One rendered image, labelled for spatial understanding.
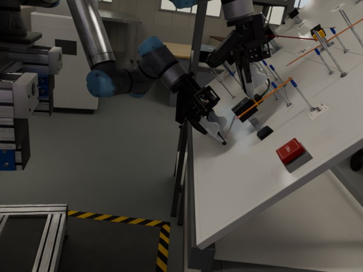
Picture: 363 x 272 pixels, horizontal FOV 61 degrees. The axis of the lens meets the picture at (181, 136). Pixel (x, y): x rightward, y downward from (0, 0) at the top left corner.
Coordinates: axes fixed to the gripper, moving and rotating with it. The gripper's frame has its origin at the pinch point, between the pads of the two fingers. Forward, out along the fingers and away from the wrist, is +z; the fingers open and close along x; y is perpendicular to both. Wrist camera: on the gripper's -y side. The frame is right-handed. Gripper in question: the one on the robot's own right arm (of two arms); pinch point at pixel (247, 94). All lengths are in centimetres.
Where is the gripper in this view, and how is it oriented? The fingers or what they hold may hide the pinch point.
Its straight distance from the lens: 89.1
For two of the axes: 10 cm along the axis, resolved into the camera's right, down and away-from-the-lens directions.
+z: 2.7, 9.1, 3.2
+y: 9.6, -2.8, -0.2
